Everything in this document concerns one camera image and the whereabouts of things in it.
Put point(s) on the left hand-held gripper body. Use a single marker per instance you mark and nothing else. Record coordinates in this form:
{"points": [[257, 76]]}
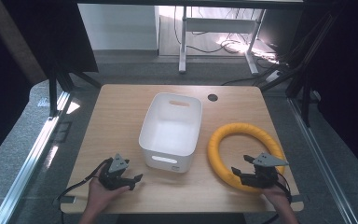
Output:
{"points": [[113, 179]]}

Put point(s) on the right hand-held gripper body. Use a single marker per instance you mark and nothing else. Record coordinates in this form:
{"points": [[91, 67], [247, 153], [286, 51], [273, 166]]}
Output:
{"points": [[262, 175]]}

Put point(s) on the person's left hand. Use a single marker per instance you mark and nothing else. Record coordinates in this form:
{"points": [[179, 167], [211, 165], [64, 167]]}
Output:
{"points": [[101, 194]]}

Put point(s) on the person's right hand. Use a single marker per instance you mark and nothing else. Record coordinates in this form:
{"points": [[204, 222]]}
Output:
{"points": [[276, 196]]}

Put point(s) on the white plastic basket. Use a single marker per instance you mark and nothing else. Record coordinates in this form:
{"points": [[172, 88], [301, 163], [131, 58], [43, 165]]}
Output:
{"points": [[171, 133]]}

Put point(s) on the round black table grommet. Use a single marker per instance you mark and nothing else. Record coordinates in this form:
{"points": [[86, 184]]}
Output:
{"points": [[212, 97]]}

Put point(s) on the white power strip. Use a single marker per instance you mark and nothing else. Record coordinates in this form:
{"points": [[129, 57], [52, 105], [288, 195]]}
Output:
{"points": [[273, 76]]}

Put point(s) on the black metal stand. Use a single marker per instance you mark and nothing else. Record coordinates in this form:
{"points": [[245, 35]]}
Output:
{"points": [[304, 84]]}

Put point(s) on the black tripod stand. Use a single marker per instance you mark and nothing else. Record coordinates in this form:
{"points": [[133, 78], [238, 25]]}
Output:
{"points": [[53, 90]]}

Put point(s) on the black curtain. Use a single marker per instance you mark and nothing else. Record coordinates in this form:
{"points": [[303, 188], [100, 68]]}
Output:
{"points": [[43, 34], [348, 77]]}

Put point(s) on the aluminium floor rail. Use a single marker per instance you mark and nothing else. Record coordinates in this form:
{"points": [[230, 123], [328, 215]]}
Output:
{"points": [[320, 161], [31, 158]]}

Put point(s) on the white metal desk frame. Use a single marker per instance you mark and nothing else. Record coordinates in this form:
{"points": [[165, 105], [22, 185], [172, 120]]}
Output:
{"points": [[182, 43]]}

